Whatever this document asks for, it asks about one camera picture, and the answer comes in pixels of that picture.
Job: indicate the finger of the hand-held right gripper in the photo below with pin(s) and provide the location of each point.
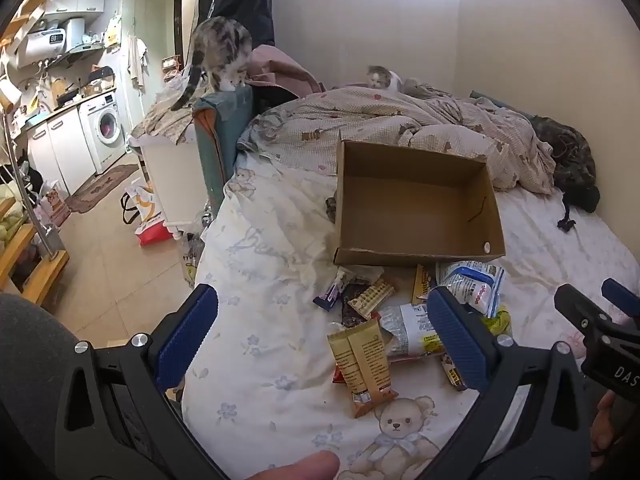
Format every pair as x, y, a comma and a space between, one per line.
621, 293
575, 306

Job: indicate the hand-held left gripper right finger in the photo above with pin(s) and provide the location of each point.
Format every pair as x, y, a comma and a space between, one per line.
460, 342

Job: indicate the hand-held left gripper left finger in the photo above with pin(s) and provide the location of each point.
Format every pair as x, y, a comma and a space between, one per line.
185, 342

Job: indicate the brown yellow snack bar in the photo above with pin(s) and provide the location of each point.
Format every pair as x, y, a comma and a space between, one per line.
452, 372

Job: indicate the yellow green snack packet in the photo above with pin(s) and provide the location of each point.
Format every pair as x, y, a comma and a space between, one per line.
500, 322

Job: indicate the silver snack packet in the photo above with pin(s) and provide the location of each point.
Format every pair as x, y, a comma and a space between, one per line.
407, 330

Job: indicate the white and blue snack packet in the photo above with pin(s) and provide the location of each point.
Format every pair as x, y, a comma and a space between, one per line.
475, 285

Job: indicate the tan wafer packet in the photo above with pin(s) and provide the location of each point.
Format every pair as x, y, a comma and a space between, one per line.
371, 299

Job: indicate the gold snack packet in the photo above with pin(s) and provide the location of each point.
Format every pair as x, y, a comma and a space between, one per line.
360, 365

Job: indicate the dark chocolate bar packet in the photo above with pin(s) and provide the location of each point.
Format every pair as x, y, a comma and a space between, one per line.
352, 311

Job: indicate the red snack packet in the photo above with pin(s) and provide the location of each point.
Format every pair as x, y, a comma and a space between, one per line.
338, 376

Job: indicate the purple snack packet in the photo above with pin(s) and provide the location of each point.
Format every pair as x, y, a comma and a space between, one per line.
331, 296

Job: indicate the brown cardboard box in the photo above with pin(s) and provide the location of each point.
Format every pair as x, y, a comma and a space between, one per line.
415, 200

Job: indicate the person's right hand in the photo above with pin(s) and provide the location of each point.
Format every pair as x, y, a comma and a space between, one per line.
605, 425

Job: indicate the white and red shopping bag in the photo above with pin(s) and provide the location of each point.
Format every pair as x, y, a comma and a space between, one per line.
150, 222

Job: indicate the camouflage cloth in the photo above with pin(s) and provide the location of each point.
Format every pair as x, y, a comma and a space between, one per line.
570, 160

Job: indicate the wooden stairs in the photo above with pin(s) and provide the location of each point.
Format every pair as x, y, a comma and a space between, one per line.
47, 270

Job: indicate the white cabinet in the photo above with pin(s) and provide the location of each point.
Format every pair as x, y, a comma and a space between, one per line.
170, 180

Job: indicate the brown patterned rug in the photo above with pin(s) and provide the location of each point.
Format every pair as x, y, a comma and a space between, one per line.
100, 187

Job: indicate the dark cloth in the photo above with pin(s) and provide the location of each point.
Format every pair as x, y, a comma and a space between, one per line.
331, 207

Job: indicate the metal stair railing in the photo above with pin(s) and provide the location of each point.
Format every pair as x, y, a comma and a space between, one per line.
25, 195

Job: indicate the patterned beige cloth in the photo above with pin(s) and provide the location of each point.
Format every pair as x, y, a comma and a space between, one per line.
165, 120

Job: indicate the white washing machine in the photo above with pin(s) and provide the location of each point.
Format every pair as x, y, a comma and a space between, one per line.
102, 130

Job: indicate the white kitchen cabinets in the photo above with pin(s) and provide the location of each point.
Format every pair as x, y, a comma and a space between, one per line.
60, 150

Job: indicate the beige checked duvet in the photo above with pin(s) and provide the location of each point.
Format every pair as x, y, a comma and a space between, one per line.
380, 115

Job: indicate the small white and tan cat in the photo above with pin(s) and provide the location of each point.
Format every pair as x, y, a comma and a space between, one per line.
382, 79

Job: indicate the hanging white towel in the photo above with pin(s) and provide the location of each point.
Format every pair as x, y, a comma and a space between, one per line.
137, 60

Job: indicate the pink pillow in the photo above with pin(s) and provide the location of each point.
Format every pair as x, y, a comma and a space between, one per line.
280, 67

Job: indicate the grey and white tabby cat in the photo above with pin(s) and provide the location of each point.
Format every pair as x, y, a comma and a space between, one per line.
220, 40

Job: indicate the white water heater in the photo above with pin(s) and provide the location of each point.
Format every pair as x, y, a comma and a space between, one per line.
42, 42

